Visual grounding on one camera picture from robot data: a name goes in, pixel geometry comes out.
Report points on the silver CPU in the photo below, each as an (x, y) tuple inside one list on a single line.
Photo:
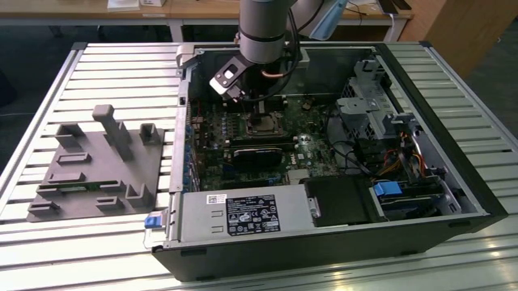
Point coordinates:
[(271, 125)]

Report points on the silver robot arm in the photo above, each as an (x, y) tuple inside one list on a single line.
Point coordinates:
[(261, 24)]

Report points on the CPU socket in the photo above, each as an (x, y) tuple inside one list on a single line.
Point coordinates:
[(249, 135)]

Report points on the coin cell battery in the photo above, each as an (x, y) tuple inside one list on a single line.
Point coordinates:
[(306, 105)]

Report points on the black graphics card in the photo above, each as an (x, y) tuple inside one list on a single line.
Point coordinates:
[(257, 159)]

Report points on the green motherboard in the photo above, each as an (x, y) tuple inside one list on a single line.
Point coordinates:
[(316, 151)]

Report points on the metal drive cage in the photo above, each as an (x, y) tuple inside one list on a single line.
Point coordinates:
[(364, 106)]

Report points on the small silver heat sink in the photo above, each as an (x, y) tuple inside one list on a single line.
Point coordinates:
[(298, 176)]

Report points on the small white labelled box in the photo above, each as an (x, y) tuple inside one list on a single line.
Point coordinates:
[(151, 3)]

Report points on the black flat device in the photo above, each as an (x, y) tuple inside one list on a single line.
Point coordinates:
[(398, 4)]

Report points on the hard disk in blue carrier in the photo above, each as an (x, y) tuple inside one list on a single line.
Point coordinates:
[(386, 189)]

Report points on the white paper box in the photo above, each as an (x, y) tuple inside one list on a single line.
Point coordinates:
[(122, 4)]

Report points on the grey power supply unit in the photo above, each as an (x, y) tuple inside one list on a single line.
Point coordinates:
[(194, 218)]

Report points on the grey parts rack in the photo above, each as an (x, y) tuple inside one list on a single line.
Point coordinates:
[(101, 169)]

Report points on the blue case latch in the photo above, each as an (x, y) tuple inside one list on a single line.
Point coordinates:
[(153, 220)]

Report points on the wooden cabinet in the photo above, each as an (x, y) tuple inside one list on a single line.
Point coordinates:
[(465, 30)]

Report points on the black PC case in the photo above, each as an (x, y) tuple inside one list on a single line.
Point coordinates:
[(283, 257)]

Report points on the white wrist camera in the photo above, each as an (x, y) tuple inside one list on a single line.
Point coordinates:
[(226, 75)]

